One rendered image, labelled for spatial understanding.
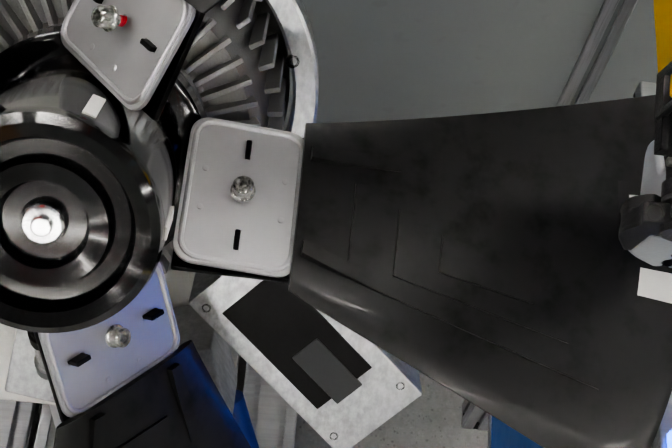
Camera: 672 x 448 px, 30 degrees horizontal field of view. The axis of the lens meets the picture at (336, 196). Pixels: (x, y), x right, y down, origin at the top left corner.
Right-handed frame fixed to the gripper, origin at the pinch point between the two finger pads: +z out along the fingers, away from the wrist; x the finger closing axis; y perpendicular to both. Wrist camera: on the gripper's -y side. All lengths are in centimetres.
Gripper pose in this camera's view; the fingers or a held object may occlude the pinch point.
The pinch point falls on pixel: (660, 259)
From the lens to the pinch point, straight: 69.0
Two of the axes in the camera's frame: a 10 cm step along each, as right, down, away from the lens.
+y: 1.0, -9.7, 2.2
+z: -0.8, 2.1, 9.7
